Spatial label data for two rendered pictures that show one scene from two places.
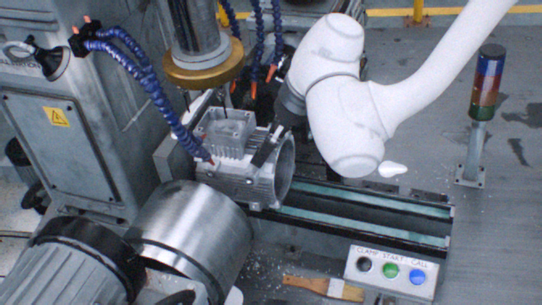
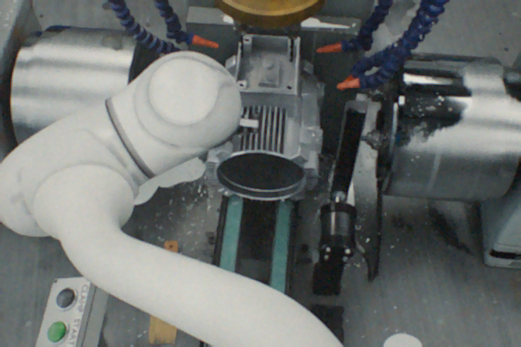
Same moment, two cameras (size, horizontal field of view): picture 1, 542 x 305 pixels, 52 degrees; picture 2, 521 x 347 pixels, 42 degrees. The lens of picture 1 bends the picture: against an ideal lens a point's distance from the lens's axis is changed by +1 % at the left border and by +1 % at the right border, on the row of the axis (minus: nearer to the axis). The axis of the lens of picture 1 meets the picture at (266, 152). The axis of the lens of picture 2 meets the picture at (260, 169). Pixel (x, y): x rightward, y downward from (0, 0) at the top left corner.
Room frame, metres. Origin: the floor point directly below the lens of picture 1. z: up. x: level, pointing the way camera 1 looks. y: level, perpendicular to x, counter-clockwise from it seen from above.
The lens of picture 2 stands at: (0.76, -0.58, 1.99)
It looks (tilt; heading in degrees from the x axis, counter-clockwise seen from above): 59 degrees down; 68
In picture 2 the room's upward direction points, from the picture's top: straight up
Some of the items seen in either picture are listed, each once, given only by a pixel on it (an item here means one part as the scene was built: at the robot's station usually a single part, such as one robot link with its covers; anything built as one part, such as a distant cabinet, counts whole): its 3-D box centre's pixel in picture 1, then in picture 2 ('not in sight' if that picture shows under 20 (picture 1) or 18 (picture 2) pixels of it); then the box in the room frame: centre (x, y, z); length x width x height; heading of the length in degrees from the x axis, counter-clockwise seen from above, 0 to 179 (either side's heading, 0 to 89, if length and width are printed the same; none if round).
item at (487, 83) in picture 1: (487, 77); not in sight; (1.05, -0.55, 1.14); 0.06 x 0.06 x 0.04
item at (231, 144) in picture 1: (226, 132); (267, 77); (1.04, 0.09, 1.11); 0.12 x 0.11 x 0.07; 64
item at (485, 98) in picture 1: (485, 91); not in sight; (1.05, -0.55, 1.10); 0.06 x 0.06 x 0.04
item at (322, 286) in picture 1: (323, 286); (167, 291); (0.77, -0.09, 0.80); 0.21 x 0.05 x 0.01; 67
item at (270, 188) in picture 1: (247, 163); (265, 128); (1.02, 0.05, 1.02); 0.20 x 0.19 x 0.19; 64
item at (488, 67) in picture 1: (490, 60); not in sight; (1.05, -0.55, 1.19); 0.06 x 0.06 x 0.04
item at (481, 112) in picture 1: (482, 106); not in sight; (1.05, -0.55, 1.05); 0.06 x 0.06 x 0.04
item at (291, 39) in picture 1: (284, 78); (458, 128); (1.33, -0.09, 1.04); 0.41 x 0.25 x 0.25; 153
